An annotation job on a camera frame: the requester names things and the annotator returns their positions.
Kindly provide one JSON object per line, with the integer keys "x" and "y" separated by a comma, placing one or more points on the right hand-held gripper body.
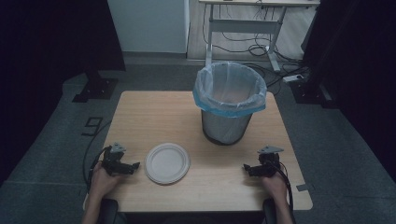
{"x": 268, "y": 161}

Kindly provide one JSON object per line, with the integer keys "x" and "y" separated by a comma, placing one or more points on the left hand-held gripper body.
{"x": 112, "y": 160}

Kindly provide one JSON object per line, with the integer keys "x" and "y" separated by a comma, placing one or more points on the person's right hand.
{"x": 275, "y": 186}

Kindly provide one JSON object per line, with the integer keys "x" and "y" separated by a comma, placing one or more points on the person's left hand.
{"x": 102, "y": 183}

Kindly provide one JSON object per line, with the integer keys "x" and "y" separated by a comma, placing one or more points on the white paper plate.
{"x": 167, "y": 163}

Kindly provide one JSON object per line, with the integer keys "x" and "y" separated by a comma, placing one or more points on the black chair armrest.
{"x": 108, "y": 211}

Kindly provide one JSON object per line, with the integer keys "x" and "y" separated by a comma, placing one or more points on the metal mesh trash bin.
{"x": 225, "y": 129}

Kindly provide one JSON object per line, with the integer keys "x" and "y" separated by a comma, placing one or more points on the black stand base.
{"x": 96, "y": 88}
{"x": 311, "y": 93}

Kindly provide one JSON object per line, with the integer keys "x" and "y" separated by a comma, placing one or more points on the translucent blue bin bag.
{"x": 229, "y": 88}

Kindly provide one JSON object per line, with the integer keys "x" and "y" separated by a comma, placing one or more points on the white power strip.
{"x": 292, "y": 78}

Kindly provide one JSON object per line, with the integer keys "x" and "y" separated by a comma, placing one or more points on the black curtain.
{"x": 46, "y": 46}
{"x": 358, "y": 62}

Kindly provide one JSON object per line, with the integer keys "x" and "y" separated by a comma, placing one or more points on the white cabinet panel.
{"x": 149, "y": 25}

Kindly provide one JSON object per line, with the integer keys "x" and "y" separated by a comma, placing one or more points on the white metal-frame desk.
{"x": 246, "y": 26}

